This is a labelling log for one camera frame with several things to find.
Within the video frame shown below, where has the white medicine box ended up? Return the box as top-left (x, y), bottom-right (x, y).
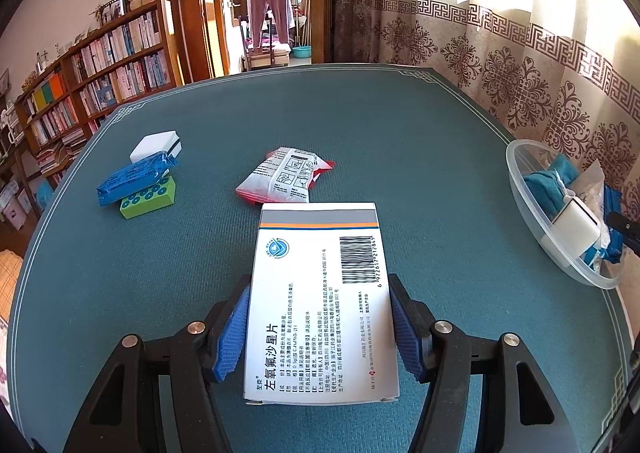
top-left (243, 202), bottom-right (401, 406)

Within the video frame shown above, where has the white rounded case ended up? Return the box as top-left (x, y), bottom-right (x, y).
top-left (552, 198), bottom-right (603, 256)
top-left (129, 130), bottom-right (183, 164)

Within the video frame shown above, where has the stack of books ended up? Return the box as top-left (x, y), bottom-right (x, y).
top-left (35, 126), bottom-right (88, 179)

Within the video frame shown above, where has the blue cloth pouch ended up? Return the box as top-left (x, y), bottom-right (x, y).
top-left (522, 153), bottom-right (583, 221)

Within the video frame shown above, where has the wooden door frame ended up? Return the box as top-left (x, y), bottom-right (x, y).
top-left (176, 0), bottom-right (248, 84)

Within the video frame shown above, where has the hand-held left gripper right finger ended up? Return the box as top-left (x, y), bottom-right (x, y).
top-left (387, 273), bottom-right (581, 453)

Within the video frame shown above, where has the printed bed blanket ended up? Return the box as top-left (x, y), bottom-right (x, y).
top-left (0, 248), bottom-right (25, 324)

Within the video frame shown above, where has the red and white packet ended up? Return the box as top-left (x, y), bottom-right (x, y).
top-left (235, 146), bottom-right (336, 205)

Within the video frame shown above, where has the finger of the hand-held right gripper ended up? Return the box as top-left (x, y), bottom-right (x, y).
top-left (607, 212), bottom-right (640, 254)

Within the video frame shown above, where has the large wooden bookshelf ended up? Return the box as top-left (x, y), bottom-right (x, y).
top-left (12, 0), bottom-right (183, 159)

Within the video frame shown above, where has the patterned beige curtain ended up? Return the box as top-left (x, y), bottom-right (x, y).
top-left (334, 0), bottom-right (640, 234)

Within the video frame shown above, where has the cotton swab bag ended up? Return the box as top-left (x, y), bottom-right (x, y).
top-left (575, 160), bottom-right (608, 229)

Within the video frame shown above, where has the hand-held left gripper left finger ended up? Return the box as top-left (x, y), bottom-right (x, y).
top-left (62, 274), bottom-right (253, 453)

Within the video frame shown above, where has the clear plastic bowl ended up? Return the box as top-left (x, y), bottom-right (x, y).
top-left (506, 139), bottom-right (633, 290)

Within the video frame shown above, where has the wooden stool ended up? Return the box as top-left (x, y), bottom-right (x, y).
top-left (245, 46), bottom-right (292, 71)

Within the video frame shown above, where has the green building block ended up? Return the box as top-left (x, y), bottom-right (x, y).
top-left (119, 176), bottom-right (177, 220)

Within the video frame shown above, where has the blue foil snack packet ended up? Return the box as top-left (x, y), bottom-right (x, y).
top-left (582, 186), bottom-right (628, 269)
top-left (96, 152), bottom-right (180, 207)

